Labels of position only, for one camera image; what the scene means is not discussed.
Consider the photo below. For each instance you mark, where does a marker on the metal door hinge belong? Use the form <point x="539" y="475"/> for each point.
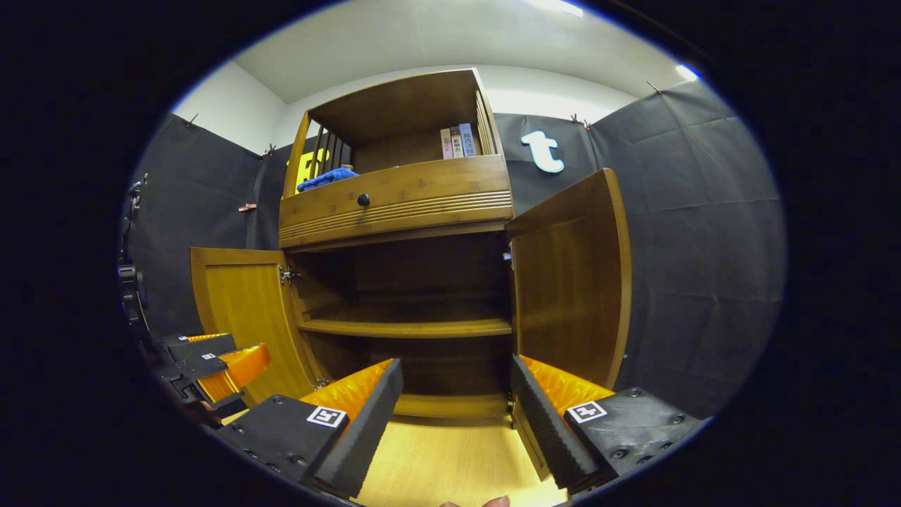
<point x="322" y="383"/>
<point x="511" y="405"/>
<point x="288" y="274"/>
<point x="507" y="256"/>

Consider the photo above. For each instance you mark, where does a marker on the small brown book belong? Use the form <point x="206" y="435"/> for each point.
<point x="456" y="143"/>

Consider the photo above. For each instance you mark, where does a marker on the wooden inner cabinet shelf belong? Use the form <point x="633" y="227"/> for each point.
<point x="408" y="327"/>

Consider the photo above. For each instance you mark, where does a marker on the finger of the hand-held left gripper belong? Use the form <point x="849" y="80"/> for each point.
<point x="204" y="367"/>
<point x="204" y="347"/>

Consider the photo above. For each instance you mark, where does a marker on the black round drawer knob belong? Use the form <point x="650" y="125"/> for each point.
<point x="363" y="200"/>

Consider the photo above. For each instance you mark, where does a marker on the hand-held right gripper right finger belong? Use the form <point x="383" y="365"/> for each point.
<point x="545" y="422"/>

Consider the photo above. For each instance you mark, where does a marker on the pink book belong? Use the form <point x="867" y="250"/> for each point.
<point x="446" y="144"/>

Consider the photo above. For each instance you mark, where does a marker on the blue cloth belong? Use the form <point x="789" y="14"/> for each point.
<point x="327" y="178"/>

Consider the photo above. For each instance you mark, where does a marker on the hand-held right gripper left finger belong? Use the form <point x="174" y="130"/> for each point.
<point x="359" y="436"/>

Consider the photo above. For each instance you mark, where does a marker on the wooden cabinet door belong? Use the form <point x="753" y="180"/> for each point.
<point x="239" y="310"/>
<point x="570" y="282"/>

